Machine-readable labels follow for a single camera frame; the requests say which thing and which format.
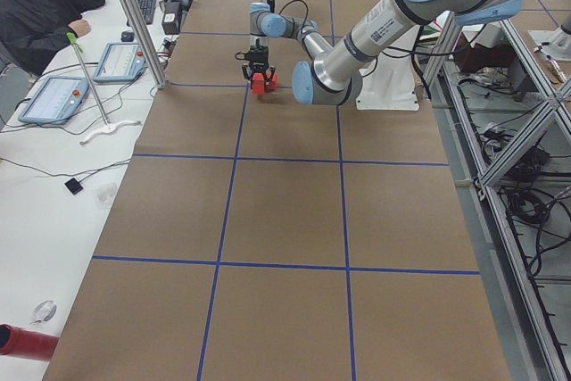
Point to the red cube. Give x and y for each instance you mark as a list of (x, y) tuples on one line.
[(258, 84)]

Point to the black box white label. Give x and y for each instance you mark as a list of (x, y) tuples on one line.
[(171, 18)]

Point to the black keyboard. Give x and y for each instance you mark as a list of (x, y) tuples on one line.
[(147, 8)]

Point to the far teach pendant tablet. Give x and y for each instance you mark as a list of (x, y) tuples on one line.
[(121, 62)]

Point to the teach pendant tablet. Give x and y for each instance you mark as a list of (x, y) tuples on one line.
[(121, 62), (55, 101)]

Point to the metal rod green tip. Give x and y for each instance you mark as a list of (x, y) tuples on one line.
[(108, 127)]

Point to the brown paper table mat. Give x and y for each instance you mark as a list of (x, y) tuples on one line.
[(260, 239)]

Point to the near teach pendant tablet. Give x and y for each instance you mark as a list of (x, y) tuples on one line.
[(55, 101)]

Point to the seated person dark jacket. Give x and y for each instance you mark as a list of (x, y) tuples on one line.
[(34, 31)]

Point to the red cylinder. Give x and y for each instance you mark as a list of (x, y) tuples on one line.
[(25, 344)]

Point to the aluminium frame post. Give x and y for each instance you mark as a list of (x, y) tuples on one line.
[(143, 37)]

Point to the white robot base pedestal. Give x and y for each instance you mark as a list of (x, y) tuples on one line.
[(389, 82)]

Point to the aluminium side frame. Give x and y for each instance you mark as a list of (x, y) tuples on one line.
[(509, 141)]

